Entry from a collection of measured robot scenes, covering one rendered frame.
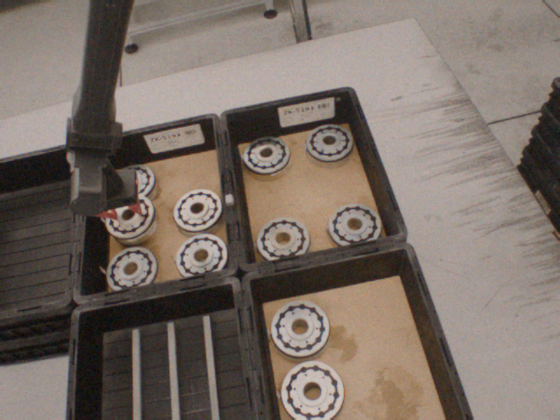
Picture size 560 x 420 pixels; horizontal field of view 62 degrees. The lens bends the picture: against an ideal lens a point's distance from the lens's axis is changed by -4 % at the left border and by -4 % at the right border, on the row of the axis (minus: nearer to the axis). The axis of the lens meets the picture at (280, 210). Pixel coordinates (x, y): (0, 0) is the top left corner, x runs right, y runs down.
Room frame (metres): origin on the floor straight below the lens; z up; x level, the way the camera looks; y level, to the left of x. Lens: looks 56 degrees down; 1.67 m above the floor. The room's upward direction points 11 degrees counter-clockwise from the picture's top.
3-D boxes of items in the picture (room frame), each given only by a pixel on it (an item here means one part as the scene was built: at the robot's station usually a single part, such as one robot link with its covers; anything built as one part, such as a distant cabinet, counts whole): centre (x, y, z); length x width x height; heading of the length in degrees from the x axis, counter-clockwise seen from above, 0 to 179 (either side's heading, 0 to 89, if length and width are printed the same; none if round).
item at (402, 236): (0.59, -0.06, 0.92); 0.40 x 0.30 x 0.02; 0
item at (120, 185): (0.58, 0.30, 1.01); 0.10 x 0.07 x 0.07; 90
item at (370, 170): (0.59, -0.06, 0.87); 0.40 x 0.30 x 0.11; 0
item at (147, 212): (0.59, 0.30, 0.89); 0.10 x 0.10 x 0.01
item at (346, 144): (0.70, -0.14, 0.86); 0.10 x 0.10 x 0.01
